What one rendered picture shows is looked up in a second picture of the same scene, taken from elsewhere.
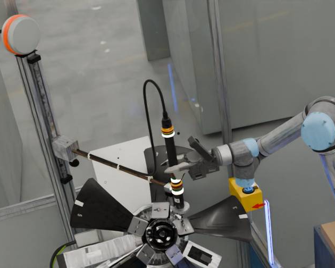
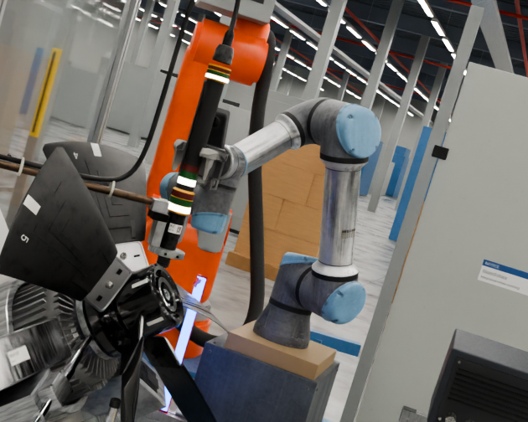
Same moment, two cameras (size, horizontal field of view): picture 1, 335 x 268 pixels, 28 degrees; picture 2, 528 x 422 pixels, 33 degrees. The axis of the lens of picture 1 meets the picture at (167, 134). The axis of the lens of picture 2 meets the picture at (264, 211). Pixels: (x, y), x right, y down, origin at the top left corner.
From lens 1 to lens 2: 2.36 m
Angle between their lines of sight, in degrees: 69
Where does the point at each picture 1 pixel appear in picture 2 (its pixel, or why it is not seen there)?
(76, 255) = not seen: outside the picture
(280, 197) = not seen: outside the picture
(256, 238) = not seen: hidden behind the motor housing
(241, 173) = (226, 202)
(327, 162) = (351, 184)
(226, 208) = not seen: hidden behind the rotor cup
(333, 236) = (261, 342)
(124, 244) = (54, 340)
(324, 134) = (374, 132)
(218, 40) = not seen: outside the picture
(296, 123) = (276, 136)
